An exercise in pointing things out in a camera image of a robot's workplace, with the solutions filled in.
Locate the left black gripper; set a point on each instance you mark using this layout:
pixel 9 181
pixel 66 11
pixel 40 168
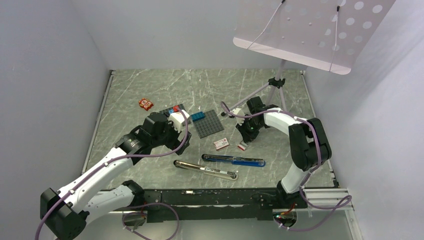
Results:
pixel 175 142

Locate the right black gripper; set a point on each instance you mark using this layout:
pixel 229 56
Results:
pixel 246 136

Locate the red white staple box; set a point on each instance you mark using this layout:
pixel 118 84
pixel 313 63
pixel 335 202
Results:
pixel 221 144

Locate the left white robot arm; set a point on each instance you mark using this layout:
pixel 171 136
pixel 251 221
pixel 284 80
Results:
pixel 68 210

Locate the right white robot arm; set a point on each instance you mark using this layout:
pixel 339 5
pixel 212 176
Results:
pixel 308 142

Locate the dark teal building brick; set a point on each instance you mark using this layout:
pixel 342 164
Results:
pixel 197 116

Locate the right grey building baseplate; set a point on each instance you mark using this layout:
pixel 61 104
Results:
pixel 208 125

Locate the grey building baseplate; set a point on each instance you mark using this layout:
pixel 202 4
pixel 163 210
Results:
pixel 208 125
pixel 166 110

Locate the left grey building baseplate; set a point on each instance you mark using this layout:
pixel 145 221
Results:
pixel 166 110

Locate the red owl toy block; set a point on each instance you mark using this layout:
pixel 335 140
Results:
pixel 145 104

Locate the lavender music stand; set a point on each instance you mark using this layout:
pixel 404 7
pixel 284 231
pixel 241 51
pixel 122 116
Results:
pixel 327 35

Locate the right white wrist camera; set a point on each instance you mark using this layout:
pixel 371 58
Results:
pixel 238 114

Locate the black aluminium base frame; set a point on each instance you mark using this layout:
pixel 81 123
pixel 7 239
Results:
pixel 263 204

